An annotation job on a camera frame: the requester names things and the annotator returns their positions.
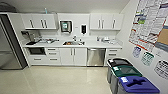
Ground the steel dishwasher door handle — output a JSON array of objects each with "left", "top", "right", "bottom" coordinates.
[{"left": 88, "top": 48, "right": 105, "bottom": 51}]

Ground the stainless steel dishwasher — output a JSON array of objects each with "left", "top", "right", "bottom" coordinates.
[{"left": 86, "top": 47, "right": 106, "bottom": 67}]

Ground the stainless steel sink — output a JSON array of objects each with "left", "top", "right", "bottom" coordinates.
[{"left": 62, "top": 40, "right": 84, "bottom": 46}]

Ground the chrome sink faucet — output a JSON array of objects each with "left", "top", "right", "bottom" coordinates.
[{"left": 71, "top": 35, "right": 78, "bottom": 43}]

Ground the white two-door base cabinet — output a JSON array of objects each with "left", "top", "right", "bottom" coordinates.
[{"left": 59, "top": 47, "right": 88, "bottom": 66}]

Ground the steel paper towel dispenser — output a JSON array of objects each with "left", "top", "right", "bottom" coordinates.
[{"left": 59, "top": 19, "right": 73, "bottom": 34}]

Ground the countertop dish rack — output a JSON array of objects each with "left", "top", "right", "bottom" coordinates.
[{"left": 41, "top": 37, "right": 60, "bottom": 45}]

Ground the black-lid waste bin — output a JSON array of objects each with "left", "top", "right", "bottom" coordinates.
[{"left": 106, "top": 58, "right": 133, "bottom": 84}]

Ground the black built-in microwave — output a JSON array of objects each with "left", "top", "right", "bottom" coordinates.
[{"left": 26, "top": 46, "right": 47, "bottom": 56}]

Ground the pale blue bottle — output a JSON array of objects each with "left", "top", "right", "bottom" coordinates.
[{"left": 43, "top": 7, "right": 48, "bottom": 15}]

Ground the blue-lid recycling bin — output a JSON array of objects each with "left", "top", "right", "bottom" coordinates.
[{"left": 117, "top": 75, "right": 161, "bottom": 94}]

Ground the notice board with papers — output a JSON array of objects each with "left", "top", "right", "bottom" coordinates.
[{"left": 128, "top": 0, "right": 168, "bottom": 53}]

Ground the stainless steel refrigerator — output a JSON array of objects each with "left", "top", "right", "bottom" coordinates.
[{"left": 0, "top": 13, "right": 28, "bottom": 70}]

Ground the white waste sorting sign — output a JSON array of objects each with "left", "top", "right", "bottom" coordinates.
[{"left": 153, "top": 59, "right": 168, "bottom": 80}]

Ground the brown framed wall notice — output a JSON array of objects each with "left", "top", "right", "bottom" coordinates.
[{"left": 155, "top": 28, "right": 168, "bottom": 51}]

